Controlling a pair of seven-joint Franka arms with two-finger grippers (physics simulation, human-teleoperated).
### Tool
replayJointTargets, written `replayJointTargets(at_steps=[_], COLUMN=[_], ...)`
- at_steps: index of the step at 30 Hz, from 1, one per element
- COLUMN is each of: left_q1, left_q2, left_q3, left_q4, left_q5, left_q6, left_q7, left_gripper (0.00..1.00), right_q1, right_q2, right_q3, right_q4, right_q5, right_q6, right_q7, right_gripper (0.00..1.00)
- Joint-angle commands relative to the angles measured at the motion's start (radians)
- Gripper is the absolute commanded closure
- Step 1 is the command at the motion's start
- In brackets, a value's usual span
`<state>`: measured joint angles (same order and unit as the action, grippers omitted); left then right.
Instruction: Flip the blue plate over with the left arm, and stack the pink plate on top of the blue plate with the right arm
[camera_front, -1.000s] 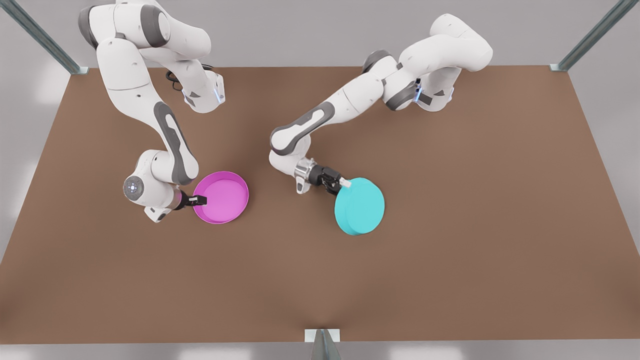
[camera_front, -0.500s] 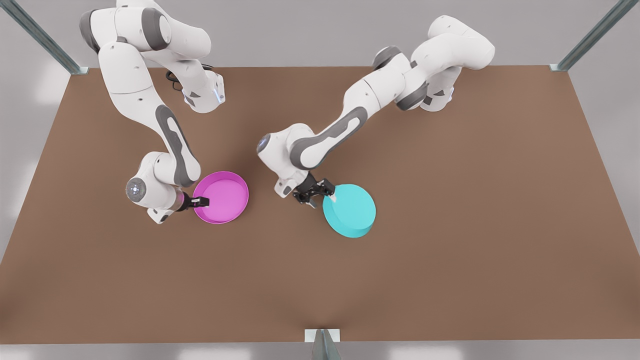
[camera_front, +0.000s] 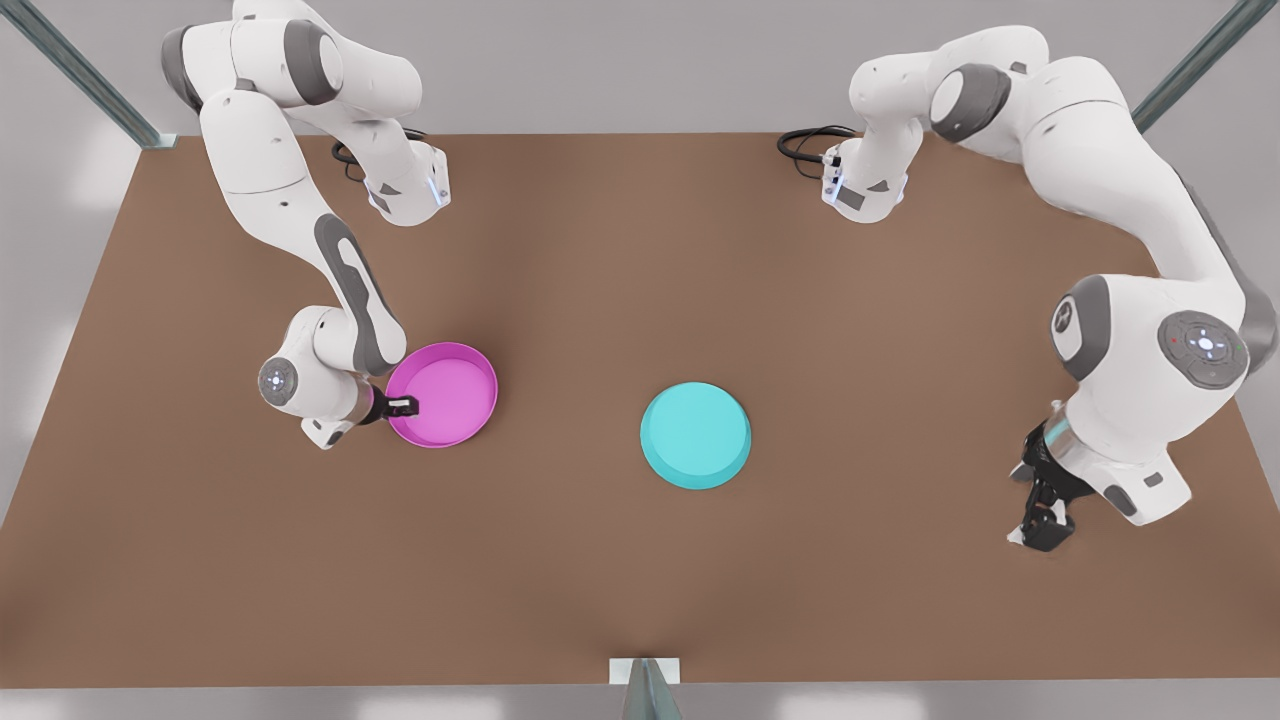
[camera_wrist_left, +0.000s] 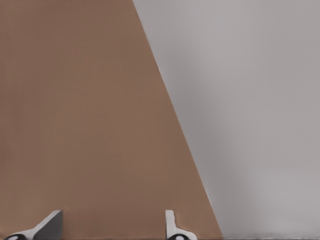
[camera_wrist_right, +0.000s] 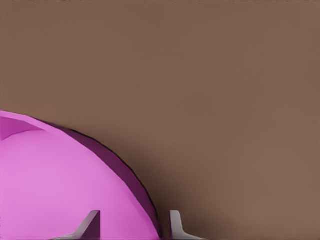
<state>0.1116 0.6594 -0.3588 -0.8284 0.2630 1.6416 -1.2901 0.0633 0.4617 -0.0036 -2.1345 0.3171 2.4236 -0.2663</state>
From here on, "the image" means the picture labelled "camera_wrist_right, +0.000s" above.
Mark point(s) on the pink plate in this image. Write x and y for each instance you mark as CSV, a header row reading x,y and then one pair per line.
x,y
55,175

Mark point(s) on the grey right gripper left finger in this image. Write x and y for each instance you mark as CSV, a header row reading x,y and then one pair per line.
x,y
88,226

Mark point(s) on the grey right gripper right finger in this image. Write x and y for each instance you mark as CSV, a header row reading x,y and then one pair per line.
x,y
176,223

